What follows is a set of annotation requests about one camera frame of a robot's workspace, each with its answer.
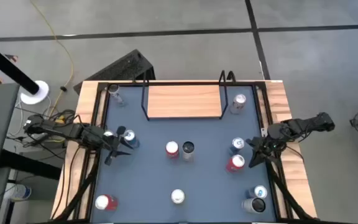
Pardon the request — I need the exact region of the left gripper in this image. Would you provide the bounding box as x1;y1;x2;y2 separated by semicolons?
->
85;125;133;166

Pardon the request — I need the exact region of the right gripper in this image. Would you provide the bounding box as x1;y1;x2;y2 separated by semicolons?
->
246;135;281;169

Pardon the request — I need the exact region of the blue silver Red Bull can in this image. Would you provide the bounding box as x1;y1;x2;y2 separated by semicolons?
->
246;185;269;200
228;137;246;156
123;129;140;149

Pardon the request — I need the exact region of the red Fanta can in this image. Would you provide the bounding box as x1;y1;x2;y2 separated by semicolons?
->
225;154;246;174
94;194;119;212
165;141;180;159

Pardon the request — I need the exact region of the white Celsius can black lid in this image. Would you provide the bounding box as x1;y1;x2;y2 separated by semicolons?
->
108;83;126;106
181;141;196;162
241;197;267;214

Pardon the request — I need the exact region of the black perforated metal box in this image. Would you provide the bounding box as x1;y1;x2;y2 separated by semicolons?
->
73;49;157;95

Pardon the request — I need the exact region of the black desk beam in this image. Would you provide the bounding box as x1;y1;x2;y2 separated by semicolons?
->
0;149;62;180

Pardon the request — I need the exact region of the white plastic bottle blue label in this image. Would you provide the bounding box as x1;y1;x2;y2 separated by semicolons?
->
4;183;32;202

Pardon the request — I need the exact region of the black pole white round base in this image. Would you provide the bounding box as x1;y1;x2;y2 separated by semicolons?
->
0;36;50;105

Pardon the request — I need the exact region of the black cable bundle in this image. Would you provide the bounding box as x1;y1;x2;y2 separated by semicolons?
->
6;107;77;156

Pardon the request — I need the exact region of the black metal table frame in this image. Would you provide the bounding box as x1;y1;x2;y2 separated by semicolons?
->
50;80;319;224

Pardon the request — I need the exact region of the yellow cable connector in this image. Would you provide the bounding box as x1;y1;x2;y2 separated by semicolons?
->
53;114;67;126

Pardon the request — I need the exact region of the wooden shelf black wire frame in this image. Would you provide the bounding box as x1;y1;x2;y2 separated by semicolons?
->
140;70;237;121

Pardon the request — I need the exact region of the yellow cable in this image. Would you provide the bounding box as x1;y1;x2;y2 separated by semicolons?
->
29;0;75;118

